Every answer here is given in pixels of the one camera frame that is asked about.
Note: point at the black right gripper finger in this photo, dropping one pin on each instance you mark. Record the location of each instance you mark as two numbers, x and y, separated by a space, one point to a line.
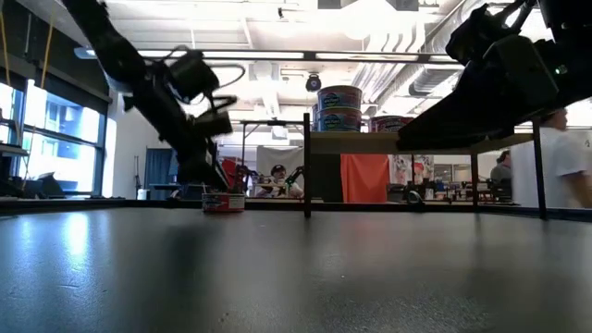
462 122

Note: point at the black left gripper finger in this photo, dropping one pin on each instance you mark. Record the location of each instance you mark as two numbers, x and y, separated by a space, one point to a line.
218 178

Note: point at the silver-lid red-label seafood can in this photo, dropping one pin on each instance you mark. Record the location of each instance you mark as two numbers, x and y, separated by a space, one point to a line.
386 125
223 203

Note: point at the pale-gold-lid blue-label seafood can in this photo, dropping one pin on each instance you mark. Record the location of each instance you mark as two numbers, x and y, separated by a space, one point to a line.
315 118
339 121

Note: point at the white-lid blue-label seafood can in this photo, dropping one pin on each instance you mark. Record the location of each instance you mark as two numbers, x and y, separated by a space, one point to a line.
340 98

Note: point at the background black robot arm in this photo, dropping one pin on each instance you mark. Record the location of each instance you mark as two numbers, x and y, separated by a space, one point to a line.
415 196

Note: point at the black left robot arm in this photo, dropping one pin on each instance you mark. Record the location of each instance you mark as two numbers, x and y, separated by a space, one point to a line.
111 46

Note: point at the wooden shelf with black legs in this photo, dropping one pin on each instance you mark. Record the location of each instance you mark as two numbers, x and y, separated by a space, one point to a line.
351 143

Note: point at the red background machine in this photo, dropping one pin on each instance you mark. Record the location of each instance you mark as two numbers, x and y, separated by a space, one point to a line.
237 173

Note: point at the blue partition curtain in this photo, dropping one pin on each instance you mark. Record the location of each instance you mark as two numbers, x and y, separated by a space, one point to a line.
159 168

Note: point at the white cloth banner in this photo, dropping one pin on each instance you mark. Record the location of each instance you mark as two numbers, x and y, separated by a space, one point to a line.
268 159

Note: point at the person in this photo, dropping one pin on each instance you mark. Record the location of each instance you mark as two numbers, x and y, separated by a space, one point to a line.
562 157
279 178
501 171

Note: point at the black background panel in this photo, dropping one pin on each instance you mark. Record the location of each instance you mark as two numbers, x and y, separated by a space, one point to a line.
326 178

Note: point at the orange cloth banner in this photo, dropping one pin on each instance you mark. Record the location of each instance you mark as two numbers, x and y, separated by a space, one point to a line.
365 178

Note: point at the large glass window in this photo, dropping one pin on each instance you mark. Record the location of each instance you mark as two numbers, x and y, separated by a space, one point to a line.
60 139

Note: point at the black background chair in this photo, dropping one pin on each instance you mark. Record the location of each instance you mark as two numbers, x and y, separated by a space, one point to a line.
48 187

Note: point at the black table mat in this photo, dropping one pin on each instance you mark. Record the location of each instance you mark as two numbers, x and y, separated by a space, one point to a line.
370 277

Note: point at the colourful wall poster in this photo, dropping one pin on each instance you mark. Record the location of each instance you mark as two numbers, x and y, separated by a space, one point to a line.
423 166

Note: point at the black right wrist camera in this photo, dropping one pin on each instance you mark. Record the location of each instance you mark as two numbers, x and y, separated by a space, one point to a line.
476 34

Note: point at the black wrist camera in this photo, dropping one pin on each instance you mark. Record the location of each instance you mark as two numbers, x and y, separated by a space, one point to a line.
194 76
476 34

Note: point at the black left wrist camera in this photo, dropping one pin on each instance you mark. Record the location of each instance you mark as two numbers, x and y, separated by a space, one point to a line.
194 76

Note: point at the background black frame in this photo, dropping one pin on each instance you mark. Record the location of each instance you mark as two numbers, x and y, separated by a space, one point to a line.
273 123

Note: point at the black aluminium table frame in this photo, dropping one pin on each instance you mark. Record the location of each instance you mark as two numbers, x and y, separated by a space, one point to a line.
370 207

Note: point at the black overhead camera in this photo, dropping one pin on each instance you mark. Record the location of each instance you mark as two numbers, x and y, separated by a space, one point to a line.
313 83

